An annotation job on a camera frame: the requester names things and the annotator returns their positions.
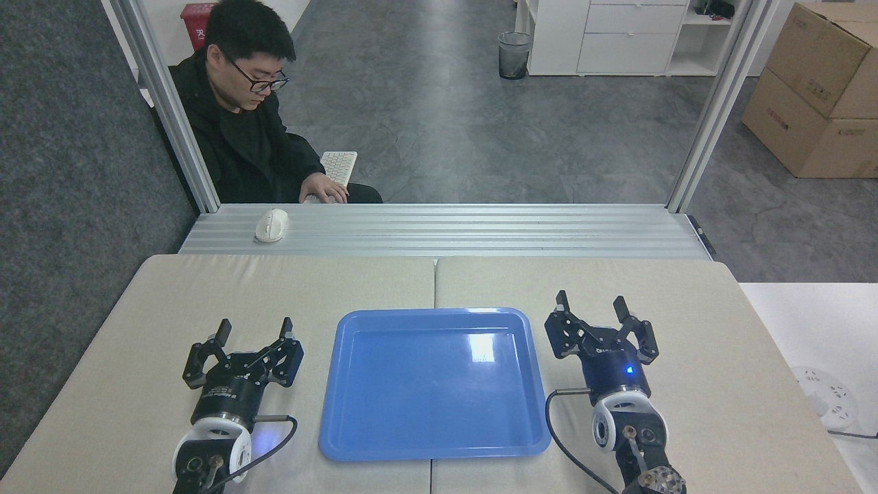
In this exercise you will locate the white computer mouse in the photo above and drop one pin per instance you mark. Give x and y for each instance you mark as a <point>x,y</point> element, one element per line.
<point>271,226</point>

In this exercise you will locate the white drawer cabinet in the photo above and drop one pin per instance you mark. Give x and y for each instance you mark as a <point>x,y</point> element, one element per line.
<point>617,38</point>

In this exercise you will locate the blue plastic tray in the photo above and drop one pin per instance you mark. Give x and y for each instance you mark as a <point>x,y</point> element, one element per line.
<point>433,391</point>

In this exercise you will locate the red bin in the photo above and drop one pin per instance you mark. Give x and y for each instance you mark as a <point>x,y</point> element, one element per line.
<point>195,24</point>

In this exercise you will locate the person's right hand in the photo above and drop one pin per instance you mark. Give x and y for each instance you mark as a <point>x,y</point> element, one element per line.
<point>322,189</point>

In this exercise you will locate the white side table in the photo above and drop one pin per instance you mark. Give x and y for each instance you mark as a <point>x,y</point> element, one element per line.
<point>816,322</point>

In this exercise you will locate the silver aluminium rail bed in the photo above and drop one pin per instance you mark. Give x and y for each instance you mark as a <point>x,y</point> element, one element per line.
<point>466,232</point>

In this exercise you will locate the silver aluminium post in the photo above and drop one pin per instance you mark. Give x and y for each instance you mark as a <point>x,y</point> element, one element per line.
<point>171,110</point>
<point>717,110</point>

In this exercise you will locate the black end bracket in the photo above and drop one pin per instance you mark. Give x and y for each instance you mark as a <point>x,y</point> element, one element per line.
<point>702,235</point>

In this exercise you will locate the white keyboard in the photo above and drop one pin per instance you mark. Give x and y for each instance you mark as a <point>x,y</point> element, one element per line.
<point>339,167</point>

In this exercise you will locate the small brown cardboard box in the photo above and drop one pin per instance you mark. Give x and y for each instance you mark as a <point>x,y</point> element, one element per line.
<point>826,58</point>

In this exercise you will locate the beige table mat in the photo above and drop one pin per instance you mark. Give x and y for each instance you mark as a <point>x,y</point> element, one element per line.
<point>137,309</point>
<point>713,329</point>

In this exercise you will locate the large brown cardboard box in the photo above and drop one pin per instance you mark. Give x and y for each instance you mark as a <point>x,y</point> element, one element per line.
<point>796,134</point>

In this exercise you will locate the black items on shelf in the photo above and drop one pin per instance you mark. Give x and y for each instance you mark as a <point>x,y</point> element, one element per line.
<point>717,8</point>

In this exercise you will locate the grey mesh waste bin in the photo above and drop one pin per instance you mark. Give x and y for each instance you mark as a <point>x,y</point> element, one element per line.
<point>514,56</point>

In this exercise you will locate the round white power socket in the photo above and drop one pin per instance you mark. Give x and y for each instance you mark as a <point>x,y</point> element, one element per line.
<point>826,399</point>

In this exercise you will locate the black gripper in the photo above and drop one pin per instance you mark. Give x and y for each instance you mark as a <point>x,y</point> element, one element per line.
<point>230,401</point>
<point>614,370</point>

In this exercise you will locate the person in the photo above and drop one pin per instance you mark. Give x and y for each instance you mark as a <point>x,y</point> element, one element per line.
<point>240,144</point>

